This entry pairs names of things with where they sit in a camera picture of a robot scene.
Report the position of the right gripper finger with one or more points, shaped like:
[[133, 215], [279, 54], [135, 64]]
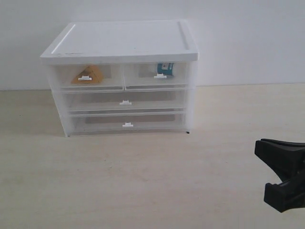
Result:
[[287, 195], [286, 159]]

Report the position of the white pill bottle teal label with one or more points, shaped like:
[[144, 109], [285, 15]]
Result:
[[167, 68]]

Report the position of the yellow cheese wedge toy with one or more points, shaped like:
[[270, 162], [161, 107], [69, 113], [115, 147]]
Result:
[[90, 75]]

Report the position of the bottom wide clear drawer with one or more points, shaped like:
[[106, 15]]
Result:
[[83, 124]]

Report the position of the wide clear drawer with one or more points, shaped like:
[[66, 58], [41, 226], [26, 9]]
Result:
[[83, 124], [89, 102]]

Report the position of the middle wide clear drawer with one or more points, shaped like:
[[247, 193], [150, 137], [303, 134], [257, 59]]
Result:
[[89, 102]]

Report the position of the white plastic drawer cabinet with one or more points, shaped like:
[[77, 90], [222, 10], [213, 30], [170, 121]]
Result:
[[120, 43]]

